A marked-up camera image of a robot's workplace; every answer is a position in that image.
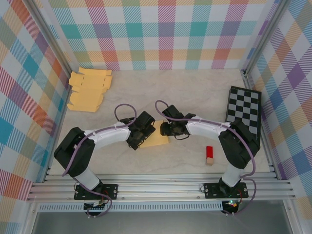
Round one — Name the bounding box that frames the yellow paper box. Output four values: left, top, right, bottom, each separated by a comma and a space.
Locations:
67, 67, 113, 113
140, 119, 170, 149

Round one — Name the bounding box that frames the black and grey checkerboard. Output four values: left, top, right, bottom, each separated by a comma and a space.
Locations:
223, 85, 263, 147

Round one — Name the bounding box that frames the small circuit board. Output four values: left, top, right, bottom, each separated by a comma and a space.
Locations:
84, 201, 108, 211
224, 199, 241, 209

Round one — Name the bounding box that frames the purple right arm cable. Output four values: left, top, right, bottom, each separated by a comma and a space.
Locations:
155, 99, 258, 215

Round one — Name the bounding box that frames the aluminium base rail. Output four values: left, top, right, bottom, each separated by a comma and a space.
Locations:
26, 173, 297, 202

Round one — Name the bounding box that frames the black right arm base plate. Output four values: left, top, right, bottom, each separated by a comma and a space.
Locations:
203, 182, 249, 199

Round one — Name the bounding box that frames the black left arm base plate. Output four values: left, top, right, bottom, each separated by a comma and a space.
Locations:
74, 184, 119, 200

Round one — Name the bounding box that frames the white slotted cable duct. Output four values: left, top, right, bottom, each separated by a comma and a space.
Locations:
38, 201, 224, 213

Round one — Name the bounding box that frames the aluminium side rail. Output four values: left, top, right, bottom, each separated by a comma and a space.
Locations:
43, 73, 76, 183
241, 70, 278, 180

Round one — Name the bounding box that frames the aluminium corner post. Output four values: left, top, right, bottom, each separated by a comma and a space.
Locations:
25, 0, 77, 81
240, 0, 290, 78

